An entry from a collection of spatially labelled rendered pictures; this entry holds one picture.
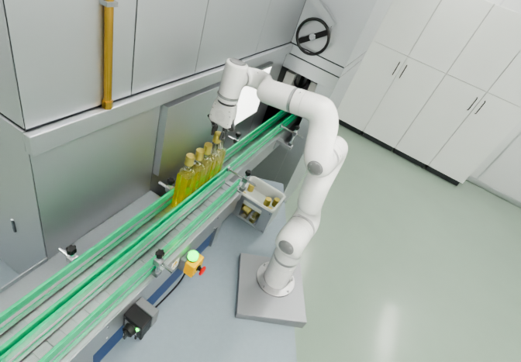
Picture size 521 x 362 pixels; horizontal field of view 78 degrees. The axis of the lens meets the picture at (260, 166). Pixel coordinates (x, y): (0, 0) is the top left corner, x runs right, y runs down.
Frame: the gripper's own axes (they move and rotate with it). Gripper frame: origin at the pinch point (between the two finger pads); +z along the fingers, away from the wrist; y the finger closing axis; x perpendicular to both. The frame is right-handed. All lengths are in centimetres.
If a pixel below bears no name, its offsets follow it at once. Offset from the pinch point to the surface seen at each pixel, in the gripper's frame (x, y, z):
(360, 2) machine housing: 96, 14, -55
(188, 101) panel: -7.7, -12.1, -11.2
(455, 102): 372, 128, 32
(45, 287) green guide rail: -75, -3, 25
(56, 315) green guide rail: -78, 7, 24
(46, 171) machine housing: -63, -15, -5
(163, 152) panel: -18.7, -12.0, 8.9
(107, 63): -45, -13, -33
